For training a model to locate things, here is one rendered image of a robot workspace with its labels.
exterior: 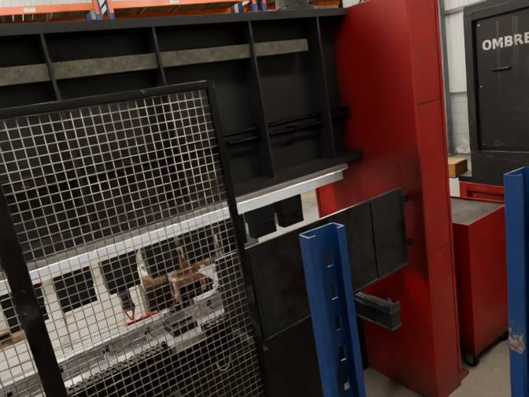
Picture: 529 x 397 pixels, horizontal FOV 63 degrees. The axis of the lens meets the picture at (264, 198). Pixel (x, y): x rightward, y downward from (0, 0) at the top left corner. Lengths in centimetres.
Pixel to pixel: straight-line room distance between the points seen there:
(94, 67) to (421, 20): 153
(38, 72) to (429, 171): 185
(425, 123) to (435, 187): 36
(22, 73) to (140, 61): 43
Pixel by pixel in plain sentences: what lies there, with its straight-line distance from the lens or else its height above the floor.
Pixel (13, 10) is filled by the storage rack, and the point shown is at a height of 364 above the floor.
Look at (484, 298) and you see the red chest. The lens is 312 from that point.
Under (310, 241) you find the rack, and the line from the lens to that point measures 56.
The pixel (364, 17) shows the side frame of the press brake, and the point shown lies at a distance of 248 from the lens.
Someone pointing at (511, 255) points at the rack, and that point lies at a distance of 82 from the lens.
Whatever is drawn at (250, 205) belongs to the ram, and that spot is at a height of 136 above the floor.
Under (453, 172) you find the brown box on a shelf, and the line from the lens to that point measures 401.
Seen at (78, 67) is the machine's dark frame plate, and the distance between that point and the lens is 184.
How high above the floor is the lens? 194
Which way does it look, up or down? 14 degrees down
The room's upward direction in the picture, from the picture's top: 10 degrees counter-clockwise
